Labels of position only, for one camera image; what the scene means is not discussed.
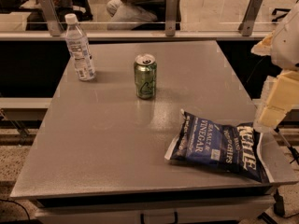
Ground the clear plastic water bottle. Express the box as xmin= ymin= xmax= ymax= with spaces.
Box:
xmin=64 ymin=13 xmax=96 ymax=81

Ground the left metal rail bracket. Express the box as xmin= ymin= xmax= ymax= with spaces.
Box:
xmin=37 ymin=0 xmax=63 ymax=36

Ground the blue kettle chips bag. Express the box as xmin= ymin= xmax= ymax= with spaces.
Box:
xmin=164 ymin=110 xmax=274 ymax=183

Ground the seated person in background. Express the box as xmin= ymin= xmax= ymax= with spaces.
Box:
xmin=107 ymin=0 xmax=165 ymax=30

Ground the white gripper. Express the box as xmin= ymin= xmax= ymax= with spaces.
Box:
xmin=251 ymin=4 xmax=299 ymax=129

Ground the middle metal rail bracket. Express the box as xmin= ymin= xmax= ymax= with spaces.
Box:
xmin=164 ymin=0 xmax=178 ymax=36

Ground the black floor cable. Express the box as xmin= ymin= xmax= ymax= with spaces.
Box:
xmin=0 ymin=198 xmax=32 ymax=223

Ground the right metal rail bracket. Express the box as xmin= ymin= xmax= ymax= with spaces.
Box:
xmin=238 ymin=0 xmax=263 ymax=36

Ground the green soda can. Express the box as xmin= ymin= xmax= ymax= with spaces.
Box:
xmin=134 ymin=53 xmax=157 ymax=99

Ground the glass barrier panel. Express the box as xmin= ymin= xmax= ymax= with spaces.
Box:
xmin=0 ymin=0 xmax=297 ymax=31

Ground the metal rail bracket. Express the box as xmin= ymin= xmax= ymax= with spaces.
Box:
xmin=164 ymin=0 xmax=178 ymax=36
xmin=37 ymin=0 xmax=63 ymax=36
xmin=238 ymin=0 xmax=263 ymax=36

